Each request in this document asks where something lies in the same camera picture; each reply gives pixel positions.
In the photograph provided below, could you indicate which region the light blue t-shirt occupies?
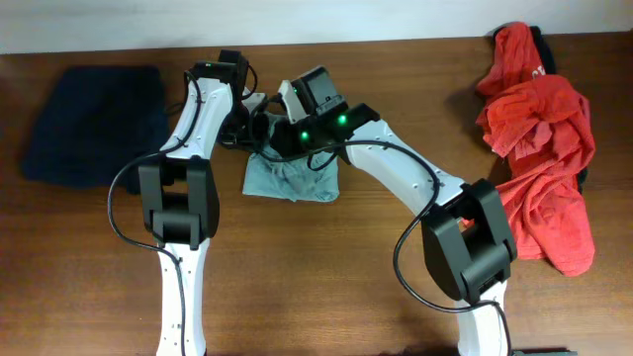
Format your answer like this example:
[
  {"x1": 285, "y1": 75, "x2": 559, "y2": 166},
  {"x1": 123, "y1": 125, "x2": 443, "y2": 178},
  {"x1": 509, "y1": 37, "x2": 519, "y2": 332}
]
[{"x1": 241, "y1": 112, "x2": 342, "y2": 203}]

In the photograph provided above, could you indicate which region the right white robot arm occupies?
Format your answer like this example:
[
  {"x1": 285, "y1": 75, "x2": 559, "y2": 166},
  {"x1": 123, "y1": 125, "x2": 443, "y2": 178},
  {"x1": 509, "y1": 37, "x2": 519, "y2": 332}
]
[{"x1": 271, "y1": 66, "x2": 517, "y2": 355}]

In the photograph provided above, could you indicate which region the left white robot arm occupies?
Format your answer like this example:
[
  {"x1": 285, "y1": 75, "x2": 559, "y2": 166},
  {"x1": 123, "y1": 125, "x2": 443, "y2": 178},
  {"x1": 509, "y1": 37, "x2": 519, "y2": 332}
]
[{"x1": 138, "y1": 49, "x2": 248, "y2": 355}]

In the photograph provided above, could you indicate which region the folded navy blue garment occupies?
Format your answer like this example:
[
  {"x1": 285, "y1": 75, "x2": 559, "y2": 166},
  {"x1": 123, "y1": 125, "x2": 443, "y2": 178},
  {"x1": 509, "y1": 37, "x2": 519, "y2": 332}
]
[{"x1": 20, "y1": 65, "x2": 169, "y2": 189}]

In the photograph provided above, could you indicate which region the red t-shirt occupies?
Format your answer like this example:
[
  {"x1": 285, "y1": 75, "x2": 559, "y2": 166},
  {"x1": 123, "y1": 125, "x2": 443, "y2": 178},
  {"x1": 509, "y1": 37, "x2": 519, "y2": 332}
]
[{"x1": 476, "y1": 23, "x2": 596, "y2": 277}]

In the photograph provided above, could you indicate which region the black garment under red shirt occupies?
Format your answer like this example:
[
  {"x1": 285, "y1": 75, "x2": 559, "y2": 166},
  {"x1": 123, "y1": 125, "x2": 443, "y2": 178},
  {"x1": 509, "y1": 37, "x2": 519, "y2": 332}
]
[{"x1": 530, "y1": 26, "x2": 588, "y2": 193}]

